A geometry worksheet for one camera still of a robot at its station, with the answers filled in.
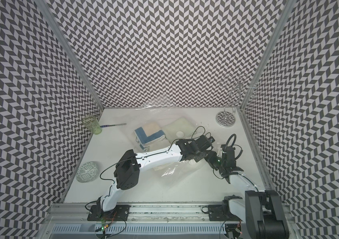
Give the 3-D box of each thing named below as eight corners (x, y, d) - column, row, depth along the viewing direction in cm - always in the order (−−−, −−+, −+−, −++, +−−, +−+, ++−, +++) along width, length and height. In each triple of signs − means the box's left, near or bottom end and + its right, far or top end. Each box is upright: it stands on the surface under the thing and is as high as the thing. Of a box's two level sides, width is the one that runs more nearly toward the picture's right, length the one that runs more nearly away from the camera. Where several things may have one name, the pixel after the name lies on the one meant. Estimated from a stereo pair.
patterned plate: (78, 184, 85) (72, 180, 80) (86, 166, 92) (80, 162, 87) (95, 184, 85) (90, 180, 80) (101, 166, 92) (97, 162, 87)
